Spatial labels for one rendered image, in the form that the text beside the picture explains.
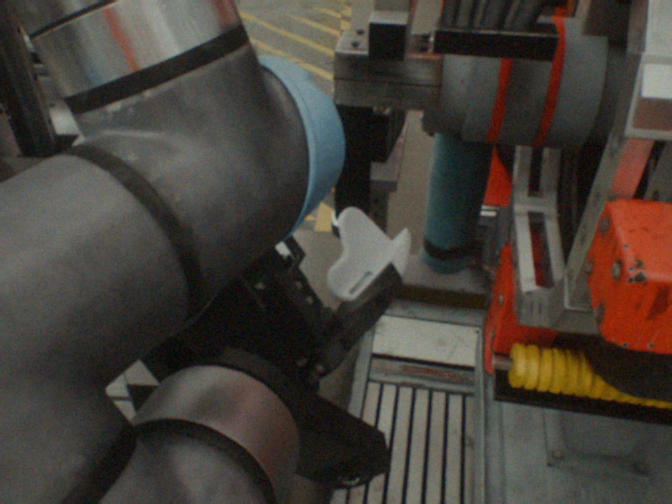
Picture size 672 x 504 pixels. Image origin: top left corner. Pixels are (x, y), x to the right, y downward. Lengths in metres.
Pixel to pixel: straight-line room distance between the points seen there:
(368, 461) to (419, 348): 1.04
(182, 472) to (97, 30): 0.15
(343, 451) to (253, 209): 0.18
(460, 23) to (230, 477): 0.36
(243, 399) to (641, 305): 0.28
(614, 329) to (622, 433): 0.65
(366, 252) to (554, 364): 0.48
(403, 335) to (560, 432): 0.46
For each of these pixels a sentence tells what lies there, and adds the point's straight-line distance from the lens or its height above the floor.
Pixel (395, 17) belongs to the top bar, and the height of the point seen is 0.98.
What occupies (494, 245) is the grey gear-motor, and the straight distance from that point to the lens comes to 1.23.
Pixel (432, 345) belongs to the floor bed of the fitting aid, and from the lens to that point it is 1.42.
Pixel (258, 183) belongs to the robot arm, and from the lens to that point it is 0.23.
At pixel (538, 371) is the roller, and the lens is 0.82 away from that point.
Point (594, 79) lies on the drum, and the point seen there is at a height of 0.88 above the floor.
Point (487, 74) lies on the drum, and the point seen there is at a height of 0.88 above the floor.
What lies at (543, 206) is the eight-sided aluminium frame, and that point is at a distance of 0.94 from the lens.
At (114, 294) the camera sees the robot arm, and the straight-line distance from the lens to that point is 0.19.
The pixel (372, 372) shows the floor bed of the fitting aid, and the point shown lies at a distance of 1.37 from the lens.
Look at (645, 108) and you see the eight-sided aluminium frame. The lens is 0.46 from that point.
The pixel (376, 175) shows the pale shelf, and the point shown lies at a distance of 1.27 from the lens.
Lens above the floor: 1.14
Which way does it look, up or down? 40 degrees down
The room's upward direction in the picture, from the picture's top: straight up
